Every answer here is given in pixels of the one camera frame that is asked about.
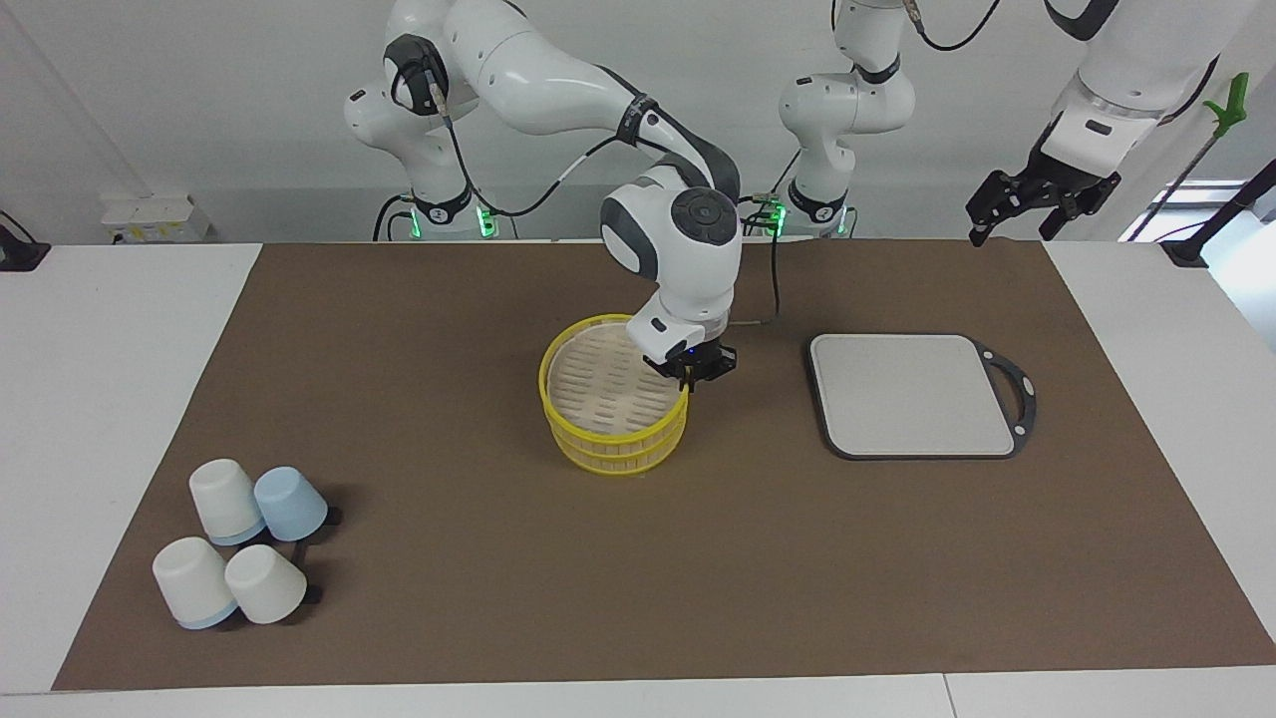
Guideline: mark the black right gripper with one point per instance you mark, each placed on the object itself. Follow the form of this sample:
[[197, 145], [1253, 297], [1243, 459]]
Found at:
[[698, 359]]

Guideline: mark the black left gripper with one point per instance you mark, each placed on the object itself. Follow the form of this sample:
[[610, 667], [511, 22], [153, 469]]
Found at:
[[1057, 179]]

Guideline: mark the yellow steamer tier white liner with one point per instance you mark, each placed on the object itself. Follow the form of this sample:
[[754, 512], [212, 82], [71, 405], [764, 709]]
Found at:
[[598, 384]]

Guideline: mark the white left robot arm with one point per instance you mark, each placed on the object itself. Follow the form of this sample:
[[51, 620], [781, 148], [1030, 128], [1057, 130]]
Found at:
[[847, 100]]

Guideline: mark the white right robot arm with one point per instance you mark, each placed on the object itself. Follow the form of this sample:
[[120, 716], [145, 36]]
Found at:
[[538, 70]]

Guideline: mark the yellow slatted steamer basket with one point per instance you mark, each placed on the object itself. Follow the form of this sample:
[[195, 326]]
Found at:
[[618, 457]]

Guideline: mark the brown table mat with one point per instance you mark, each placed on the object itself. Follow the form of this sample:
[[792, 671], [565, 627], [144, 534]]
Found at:
[[698, 558]]

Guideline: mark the black stand bar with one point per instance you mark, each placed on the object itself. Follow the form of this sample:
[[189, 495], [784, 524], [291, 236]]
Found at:
[[1221, 214]]

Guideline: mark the grey cutting board dark rim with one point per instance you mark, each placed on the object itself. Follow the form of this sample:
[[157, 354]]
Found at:
[[912, 394]]

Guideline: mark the green tipped thin rod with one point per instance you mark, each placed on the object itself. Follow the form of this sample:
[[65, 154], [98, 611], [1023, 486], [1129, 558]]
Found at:
[[1234, 105]]

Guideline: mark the light blue plastic cup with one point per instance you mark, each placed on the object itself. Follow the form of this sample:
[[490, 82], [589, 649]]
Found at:
[[291, 502]]

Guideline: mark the black cup rack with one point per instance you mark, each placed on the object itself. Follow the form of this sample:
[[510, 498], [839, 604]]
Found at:
[[311, 594]]

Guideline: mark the white plastic cup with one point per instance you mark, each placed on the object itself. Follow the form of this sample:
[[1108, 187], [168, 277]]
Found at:
[[267, 586], [192, 581], [225, 499]]

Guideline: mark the white power strip box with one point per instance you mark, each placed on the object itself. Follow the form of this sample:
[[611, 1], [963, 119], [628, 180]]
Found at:
[[155, 219]]

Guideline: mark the black table clamp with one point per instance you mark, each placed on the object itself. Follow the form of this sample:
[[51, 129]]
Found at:
[[20, 254]]

